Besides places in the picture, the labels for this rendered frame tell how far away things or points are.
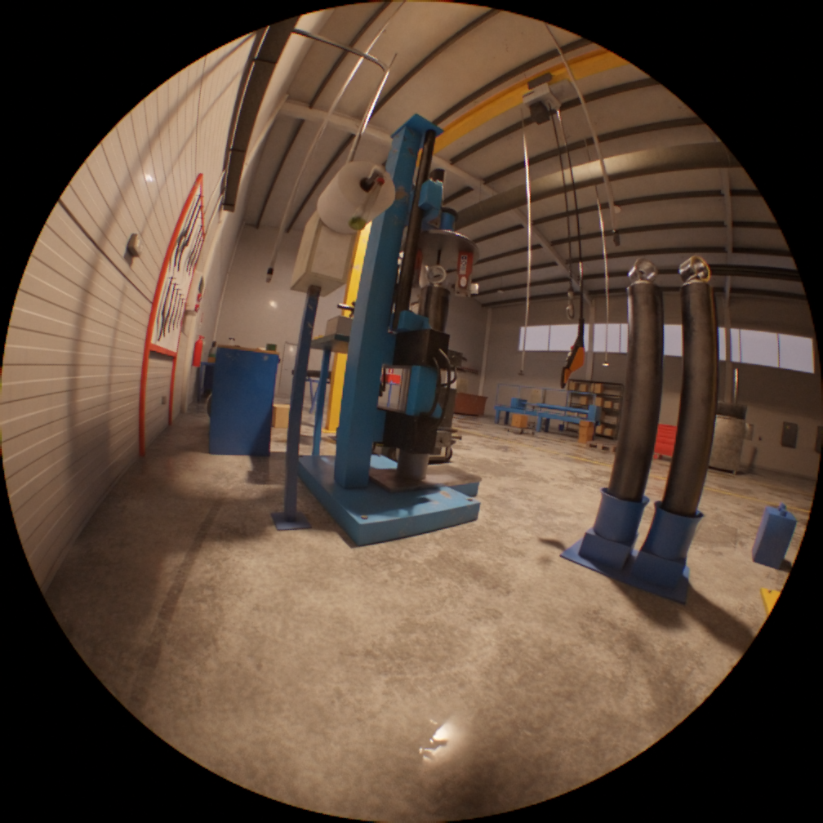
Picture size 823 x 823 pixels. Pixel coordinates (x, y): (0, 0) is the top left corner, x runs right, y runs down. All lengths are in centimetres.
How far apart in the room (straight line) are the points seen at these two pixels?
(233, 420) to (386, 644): 220
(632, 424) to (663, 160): 577
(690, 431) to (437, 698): 141
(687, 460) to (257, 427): 298
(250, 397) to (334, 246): 166
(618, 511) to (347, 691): 136
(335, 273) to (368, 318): 47
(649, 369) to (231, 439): 297
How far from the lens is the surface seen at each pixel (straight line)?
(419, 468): 198
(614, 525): 162
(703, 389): 156
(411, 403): 158
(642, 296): 170
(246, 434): 272
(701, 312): 165
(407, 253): 185
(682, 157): 676
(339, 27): 690
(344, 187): 125
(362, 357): 168
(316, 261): 135
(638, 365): 160
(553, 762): 85
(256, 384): 267
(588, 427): 898
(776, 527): 251
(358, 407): 169
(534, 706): 92
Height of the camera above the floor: 73
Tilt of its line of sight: 4 degrees down
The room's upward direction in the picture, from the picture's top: 8 degrees clockwise
